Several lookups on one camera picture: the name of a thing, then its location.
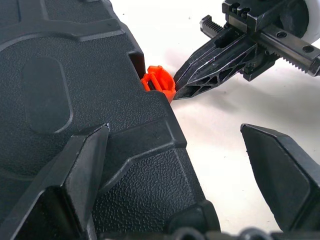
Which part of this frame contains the black tool case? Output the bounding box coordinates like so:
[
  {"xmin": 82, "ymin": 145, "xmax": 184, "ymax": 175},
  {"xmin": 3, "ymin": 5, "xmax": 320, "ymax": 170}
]
[{"xmin": 0, "ymin": 0, "xmax": 222, "ymax": 240}]

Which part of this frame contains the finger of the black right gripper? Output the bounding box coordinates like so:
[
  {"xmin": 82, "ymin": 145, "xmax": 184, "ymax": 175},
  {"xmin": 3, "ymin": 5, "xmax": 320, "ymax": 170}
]
[
  {"xmin": 173, "ymin": 44, "xmax": 258, "ymax": 101},
  {"xmin": 173, "ymin": 29, "xmax": 258, "ymax": 88}
]

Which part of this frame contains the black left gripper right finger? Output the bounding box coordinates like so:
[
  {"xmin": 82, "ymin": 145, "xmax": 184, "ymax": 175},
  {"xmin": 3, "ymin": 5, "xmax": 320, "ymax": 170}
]
[{"xmin": 240, "ymin": 123, "xmax": 320, "ymax": 234}]

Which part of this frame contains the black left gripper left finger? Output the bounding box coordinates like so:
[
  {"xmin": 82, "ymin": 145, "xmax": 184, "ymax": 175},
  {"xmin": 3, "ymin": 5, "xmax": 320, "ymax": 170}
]
[{"xmin": 0, "ymin": 123, "xmax": 111, "ymax": 240}]

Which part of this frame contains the orange case latch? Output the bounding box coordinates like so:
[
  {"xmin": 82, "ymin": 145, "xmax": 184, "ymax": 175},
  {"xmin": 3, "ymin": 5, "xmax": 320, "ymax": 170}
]
[{"xmin": 140, "ymin": 65, "xmax": 176, "ymax": 104}]

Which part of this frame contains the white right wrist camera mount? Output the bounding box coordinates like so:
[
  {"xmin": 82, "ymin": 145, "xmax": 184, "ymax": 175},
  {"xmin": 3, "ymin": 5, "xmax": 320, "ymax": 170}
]
[{"xmin": 302, "ymin": 0, "xmax": 320, "ymax": 43}]

